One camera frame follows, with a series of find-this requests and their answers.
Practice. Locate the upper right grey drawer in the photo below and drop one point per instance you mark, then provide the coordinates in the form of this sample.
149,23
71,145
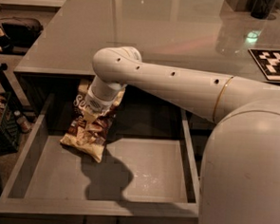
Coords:
198,123

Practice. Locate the black plastic crate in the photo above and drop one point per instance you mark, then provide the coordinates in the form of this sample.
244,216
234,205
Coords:
9,131

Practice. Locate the black white fiducial marker board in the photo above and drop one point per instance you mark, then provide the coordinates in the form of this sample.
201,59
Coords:
268,61

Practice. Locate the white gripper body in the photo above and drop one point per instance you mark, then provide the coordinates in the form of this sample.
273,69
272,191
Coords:
98,104

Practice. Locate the black bag on floor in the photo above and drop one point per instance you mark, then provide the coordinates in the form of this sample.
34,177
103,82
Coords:
18,34

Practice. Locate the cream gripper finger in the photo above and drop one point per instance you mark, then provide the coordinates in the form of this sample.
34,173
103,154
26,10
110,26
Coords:
90,116

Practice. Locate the brown sea salt chip bag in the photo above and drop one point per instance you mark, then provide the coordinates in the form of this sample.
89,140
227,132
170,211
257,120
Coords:
89,137

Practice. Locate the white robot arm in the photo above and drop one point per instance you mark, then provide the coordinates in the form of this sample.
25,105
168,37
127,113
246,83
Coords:
240,171

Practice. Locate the open grey top drawer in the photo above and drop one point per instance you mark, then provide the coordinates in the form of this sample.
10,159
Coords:
145,175

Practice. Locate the middle right grey drawer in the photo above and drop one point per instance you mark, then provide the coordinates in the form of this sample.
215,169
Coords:
199,142

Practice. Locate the dark glass vase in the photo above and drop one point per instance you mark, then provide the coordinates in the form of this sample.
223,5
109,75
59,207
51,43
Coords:
261,9

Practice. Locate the small brown bottle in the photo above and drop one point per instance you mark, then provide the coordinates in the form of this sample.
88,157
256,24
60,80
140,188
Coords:
22,121

